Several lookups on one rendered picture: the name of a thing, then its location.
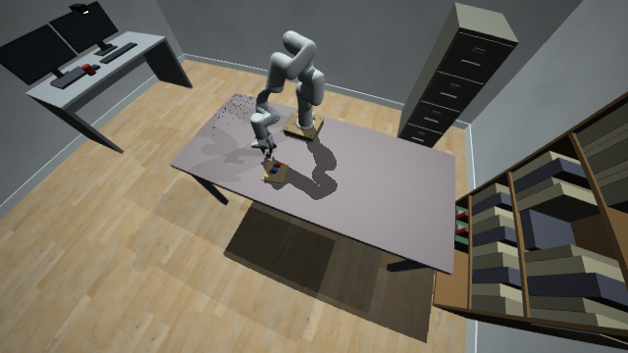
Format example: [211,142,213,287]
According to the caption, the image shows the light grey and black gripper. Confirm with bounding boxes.
[260,134,277,155]

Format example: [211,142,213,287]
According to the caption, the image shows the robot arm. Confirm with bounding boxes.
[250,31,325,149]

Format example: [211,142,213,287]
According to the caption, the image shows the tan square mat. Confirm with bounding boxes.
[261,161,288,183]

